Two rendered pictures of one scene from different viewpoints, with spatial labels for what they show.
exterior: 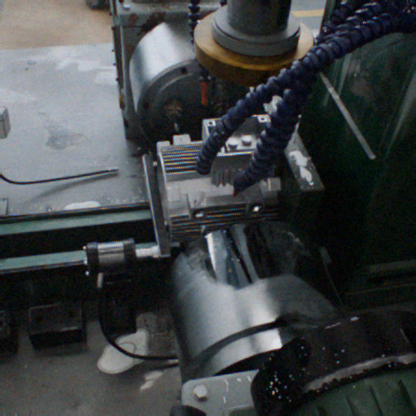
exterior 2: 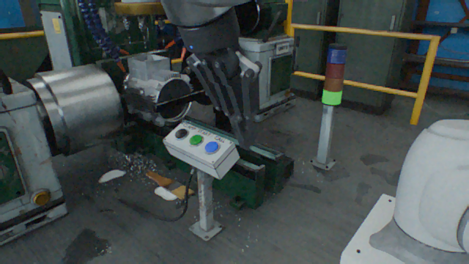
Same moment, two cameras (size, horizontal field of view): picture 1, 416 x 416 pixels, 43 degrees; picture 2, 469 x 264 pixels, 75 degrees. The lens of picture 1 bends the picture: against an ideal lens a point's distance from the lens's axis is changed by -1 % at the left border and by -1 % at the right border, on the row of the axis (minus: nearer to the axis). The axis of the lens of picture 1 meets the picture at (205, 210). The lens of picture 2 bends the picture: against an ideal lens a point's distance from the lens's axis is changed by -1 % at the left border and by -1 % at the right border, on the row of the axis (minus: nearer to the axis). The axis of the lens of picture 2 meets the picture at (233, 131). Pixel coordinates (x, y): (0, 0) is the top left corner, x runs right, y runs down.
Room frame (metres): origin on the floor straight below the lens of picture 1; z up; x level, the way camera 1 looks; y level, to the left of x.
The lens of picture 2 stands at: (1.10, 1.06, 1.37)
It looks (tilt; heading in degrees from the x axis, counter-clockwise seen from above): 25 degrees down; 236
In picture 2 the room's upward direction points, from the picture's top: straight up
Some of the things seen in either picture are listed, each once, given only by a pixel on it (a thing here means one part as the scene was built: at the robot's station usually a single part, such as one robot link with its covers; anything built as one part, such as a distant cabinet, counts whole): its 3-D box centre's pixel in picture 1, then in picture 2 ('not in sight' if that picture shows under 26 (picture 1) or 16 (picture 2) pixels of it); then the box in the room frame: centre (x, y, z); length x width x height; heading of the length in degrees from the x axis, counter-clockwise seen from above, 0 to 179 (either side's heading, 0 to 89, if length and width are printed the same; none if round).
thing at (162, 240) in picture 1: (154, 206); (184, 99); (0.66, 0.09, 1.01); 0.26 x 0.04 x 0.03; 14
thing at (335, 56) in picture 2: not in sight; (337, 54); (0.29, 0.44, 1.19); 0.06 x 0.06 x 0.04
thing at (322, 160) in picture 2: not in sight; (330, 108); (0.29, 0.44, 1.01); 0.08 x 0.08 x 0.42; 14
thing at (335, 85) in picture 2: not in sight; (333, 83); (0.29, 0.44, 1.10); 0.06 x 0.06 x 0.04
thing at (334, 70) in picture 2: not in sight; (335, 69); (0.29, 0.44, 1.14); 0.06 x 0.06 x 0.04
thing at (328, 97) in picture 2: not in sight; (331, 96); (0.29, 0.44, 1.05); 0.06 x 0.06 x 0.04
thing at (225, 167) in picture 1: (240, 149); (149, 67); (0.72, -0.05, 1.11); 0.12 x 0.11 x 0.07; 104
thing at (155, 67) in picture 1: (184, 74); (57, 114); (1.06, 0.07, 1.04); 0.37 x 0.25 x 0.25; 14
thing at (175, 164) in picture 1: (214, 189); (157, 94); (0.71, -0.01, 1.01); 0.20 x 0.19 x 0.19; 104
